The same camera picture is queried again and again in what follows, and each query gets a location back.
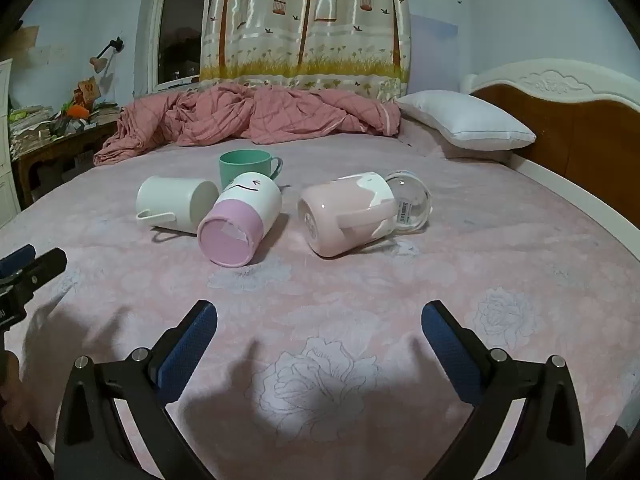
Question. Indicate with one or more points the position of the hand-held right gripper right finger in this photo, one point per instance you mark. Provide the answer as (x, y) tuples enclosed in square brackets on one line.
[(450, 347)]

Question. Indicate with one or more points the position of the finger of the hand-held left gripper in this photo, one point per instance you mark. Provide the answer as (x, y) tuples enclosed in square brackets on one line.
[(47, 265), (11, 266)]

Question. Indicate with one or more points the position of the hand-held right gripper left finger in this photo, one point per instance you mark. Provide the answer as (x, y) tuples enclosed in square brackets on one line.
[(187, 347)]

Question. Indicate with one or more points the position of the white and purple face cup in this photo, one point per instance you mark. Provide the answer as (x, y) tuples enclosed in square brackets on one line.
[(235, 225)]

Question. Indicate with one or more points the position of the clear glass cup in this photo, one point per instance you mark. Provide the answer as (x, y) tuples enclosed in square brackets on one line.
[(412, 202)]

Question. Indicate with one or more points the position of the pink and white cup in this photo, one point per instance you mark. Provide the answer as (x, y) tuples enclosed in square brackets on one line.
[(340, 210)]

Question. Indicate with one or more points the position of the green cup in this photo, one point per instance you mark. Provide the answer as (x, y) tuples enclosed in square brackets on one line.
[(240, 167)]

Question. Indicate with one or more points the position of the person's left hand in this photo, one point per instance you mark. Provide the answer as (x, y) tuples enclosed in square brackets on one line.
[(11, 390)]

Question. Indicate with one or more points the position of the wooden side table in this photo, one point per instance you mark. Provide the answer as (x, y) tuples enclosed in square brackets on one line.
[(50, 160)]

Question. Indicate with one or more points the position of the white cabinet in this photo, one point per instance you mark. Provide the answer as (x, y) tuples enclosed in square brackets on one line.
[(5, 160)]

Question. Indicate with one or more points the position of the pink floral bed sheet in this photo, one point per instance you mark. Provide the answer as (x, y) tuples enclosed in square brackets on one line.
[(350, 300)]

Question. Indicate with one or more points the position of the pile of papers and books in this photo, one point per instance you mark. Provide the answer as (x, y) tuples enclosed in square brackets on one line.
[(35, 125)]

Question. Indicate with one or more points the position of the orange toy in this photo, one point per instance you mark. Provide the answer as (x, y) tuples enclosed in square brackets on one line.
[(77, 110)]

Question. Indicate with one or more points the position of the white pillow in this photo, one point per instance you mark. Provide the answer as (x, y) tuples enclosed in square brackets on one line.
[(465, 120)]

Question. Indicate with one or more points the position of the pink checked quilt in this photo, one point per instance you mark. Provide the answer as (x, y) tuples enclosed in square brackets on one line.
[(280, 115)]

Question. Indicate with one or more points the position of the white and wooden bed headboard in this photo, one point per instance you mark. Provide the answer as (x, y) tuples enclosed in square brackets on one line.
[(585, 130)]

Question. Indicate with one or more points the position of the white framed window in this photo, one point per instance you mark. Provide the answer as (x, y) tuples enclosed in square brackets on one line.
[(180, 35)]

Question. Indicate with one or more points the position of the tree print curtain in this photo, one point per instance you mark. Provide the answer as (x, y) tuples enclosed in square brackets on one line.
[(310, 25)]

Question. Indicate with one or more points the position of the black wall lamp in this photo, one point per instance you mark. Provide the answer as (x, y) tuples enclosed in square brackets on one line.
[(107, 50)]

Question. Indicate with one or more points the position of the cardboard piece on wall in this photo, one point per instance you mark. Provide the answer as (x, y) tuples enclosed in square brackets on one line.
[(26, 36)]

